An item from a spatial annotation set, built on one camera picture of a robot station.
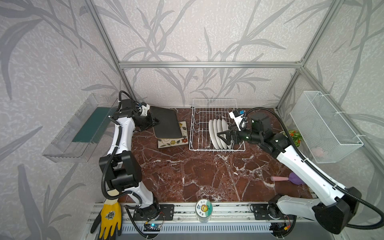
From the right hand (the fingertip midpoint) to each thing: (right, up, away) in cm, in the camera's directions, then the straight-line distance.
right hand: (224, 126), depth 72 cm
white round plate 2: (0, -3, +15) cm, 15 cm away
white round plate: (0, -2, +15) cm, 15 cm away
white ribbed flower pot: (+43, -7, +13) cm, 46 cm away
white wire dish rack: (-5, +5, +40) cm, 41 cm away
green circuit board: (-35, -49, 0) cm, 61 cm away
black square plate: (-33, -12, +27) cm, 45 cm away
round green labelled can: (-10, -38, -4) cm, 40 cm away
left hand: (-34, +5, +12) cm, 36 cm away
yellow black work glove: (-54, -44, -2) cm, 70 cm away
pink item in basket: (+47, -13, +2) cm, 49 cm away
